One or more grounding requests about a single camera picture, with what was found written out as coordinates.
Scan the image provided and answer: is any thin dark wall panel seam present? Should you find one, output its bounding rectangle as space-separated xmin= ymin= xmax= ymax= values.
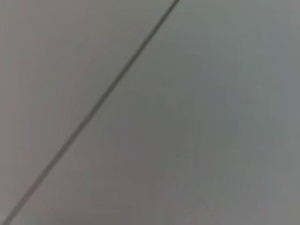
xmin=0 ymin=0 xmax=181 ymax=225

